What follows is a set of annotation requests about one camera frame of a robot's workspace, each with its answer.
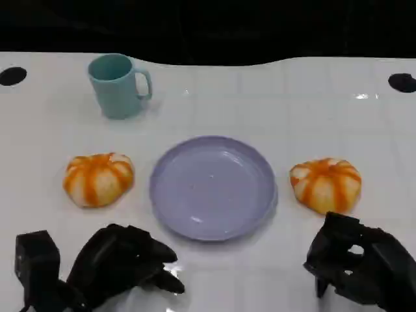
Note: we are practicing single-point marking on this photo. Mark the lilac plate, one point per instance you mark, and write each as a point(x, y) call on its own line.
point(211, 188)

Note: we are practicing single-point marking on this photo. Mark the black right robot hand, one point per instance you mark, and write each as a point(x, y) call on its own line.
point(383, 279)

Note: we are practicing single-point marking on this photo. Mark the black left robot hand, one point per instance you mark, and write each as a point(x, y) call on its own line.
point(113, 260)

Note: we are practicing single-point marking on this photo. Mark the orange and white bread roll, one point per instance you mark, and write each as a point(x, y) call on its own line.
point(97, 182)
point(325, 187)

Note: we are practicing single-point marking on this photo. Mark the pale green mug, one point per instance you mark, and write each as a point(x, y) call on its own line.
point(113, 94)

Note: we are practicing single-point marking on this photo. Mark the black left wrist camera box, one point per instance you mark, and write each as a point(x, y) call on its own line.
point(35, 256)

